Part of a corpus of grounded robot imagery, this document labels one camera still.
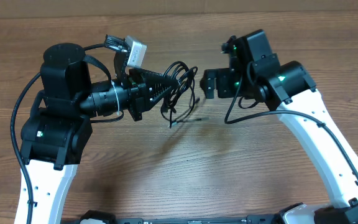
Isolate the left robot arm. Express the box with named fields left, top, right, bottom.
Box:
left=11, top=43, right=179, bottom=223

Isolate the black left camera cable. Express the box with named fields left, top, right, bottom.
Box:
left=9, top=43, right=107, bottom=224

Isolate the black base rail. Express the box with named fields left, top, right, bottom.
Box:
left=62, top=203, right=316, bottom=224

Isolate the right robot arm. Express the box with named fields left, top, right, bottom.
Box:
left=200, top=30, right=358, bottom=223

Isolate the black right camera cable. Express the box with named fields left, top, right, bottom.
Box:
left=224, top=71, right=358, bottom=206

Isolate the black camera cable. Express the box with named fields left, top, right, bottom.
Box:
left=224, top=71, right=358, bottom=206
left=9, top=43, right=107, bottom=224

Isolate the black USB cable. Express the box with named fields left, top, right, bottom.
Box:
left=160, top=60, right=210, bottom=129

